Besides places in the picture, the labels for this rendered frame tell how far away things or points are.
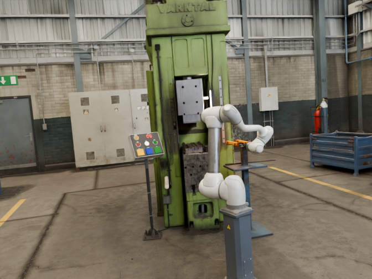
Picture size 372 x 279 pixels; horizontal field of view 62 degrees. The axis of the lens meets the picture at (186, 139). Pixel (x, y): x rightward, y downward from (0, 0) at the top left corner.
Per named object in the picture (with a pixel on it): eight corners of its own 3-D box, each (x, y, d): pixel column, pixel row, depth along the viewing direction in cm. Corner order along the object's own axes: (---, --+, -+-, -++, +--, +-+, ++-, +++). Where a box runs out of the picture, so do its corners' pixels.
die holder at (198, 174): (218, 190, 363) (215, 151, 358) (185, 192, 360) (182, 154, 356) (211, 179, 418) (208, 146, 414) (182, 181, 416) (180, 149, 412)
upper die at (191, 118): (200, 122, 360) (200, 114, 359) (183, 123, 359) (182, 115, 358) (196, 120, 402) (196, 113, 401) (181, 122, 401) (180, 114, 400)
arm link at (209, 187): (218, 201, 247) (195, 198, 259) (228, 199, 260) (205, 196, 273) (219, 104, 249) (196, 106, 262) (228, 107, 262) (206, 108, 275)
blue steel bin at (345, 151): (387, 169, 591) (387, 132, 585) (356, 175, 565) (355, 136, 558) (337, 161, 703) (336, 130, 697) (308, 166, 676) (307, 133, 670)
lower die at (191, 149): (202, 152, 363) (202, 145, 363) (185, 154, 362) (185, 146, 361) (198, 148, 405) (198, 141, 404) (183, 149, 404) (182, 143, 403)
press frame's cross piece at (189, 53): (208, 74, 370) (205, 33, 365) (174, 76, 367) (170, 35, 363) (203, 78, 413) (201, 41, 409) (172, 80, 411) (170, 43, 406)
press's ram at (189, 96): (211, 113, 360) (208, 78, 356) (178, 115, 358) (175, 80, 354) (206, 113, 402) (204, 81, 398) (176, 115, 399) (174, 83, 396)
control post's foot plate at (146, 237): (161, 238, 350) (161, 231, 349) (141, 241, 349) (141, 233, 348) (161, 231, 372) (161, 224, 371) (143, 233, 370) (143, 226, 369)
